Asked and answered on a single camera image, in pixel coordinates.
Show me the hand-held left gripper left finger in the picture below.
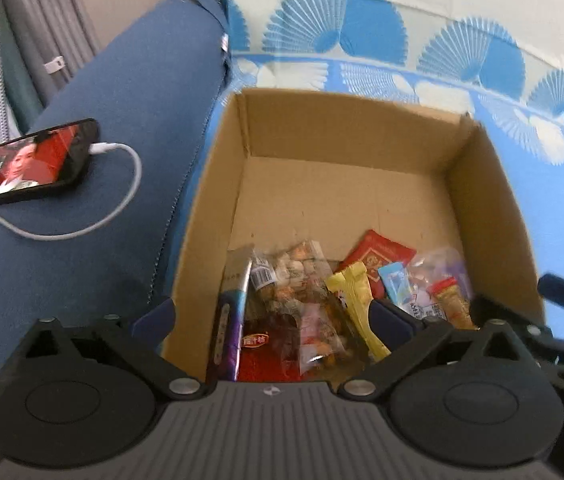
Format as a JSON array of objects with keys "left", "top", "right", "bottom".
[{"left": 22, "top": 297, "right": 207, "bottom": 403}]

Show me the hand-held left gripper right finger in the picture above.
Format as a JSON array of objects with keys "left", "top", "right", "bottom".
[{"left": 337, "top": 297, "right": 520, "bottom": 403}]

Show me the yellow snack packet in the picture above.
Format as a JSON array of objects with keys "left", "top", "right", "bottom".
[{"left": 326, "top": 262, "right": 393, "bottom": 361}]

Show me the light blue snack packet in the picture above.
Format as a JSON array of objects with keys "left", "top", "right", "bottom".
[{"left": 378, "top": 261, "right": 425, "bottom": 318}]

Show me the red gold snack bar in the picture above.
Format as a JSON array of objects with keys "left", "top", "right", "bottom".
[{"left": 429, "top": 277, "right": 479, "bottom": 331}]

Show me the clear pink-label snack packet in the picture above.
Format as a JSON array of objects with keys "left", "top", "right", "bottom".
[{"left": 294, "top": 300, "right": 357, "bottom": 376}]

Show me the red square packet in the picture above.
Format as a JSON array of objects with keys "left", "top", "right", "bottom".
[{"left": 338, "top": 230, "right": 417, "bottom": 301}]

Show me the dark purple snack packet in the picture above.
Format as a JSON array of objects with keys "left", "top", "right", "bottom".
[{"left": 214, "top": 247, "right": 255, "bottom": 383}]

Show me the clear colourful candy bag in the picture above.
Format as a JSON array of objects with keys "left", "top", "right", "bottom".
[{"left": 407, "top": 246, "right": 473, "bottom": 311}]

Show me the clear nut packet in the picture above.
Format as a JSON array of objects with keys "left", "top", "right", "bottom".
[{"left": 252, "top": 240, "right": 335, "bottom": 321}]

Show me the red snack bag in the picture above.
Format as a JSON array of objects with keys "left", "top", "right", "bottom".
[{"left": 237, "top": 317, "right": 303, "bottom": 383}]

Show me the brown cardboard box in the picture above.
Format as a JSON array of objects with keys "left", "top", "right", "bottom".
[{"left": 162, "top": 87, "right": 548, "bottom": 383}]

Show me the denim blue pillow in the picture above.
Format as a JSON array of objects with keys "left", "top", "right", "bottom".
[{"left": 0, "top": 0, "right": 233, "bottom": 396}]

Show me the black smartphone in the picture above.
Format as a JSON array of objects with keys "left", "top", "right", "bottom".
[{"left": 0, "top": 119, "right": 100, "bottom": 211}]

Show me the teal curtain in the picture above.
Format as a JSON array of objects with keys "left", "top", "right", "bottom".
[{"left": 0, "top": 20, "right": 45, "bottom": 118}]

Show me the grey curtain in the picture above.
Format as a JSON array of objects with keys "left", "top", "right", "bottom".
[{"left": 0, "top": 0, "right": 100, "bottom": 73}]

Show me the white charging cable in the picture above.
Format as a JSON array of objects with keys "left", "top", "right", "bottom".
[{"left": 0, "top": 142, "right": 143, "bottom": 241}]

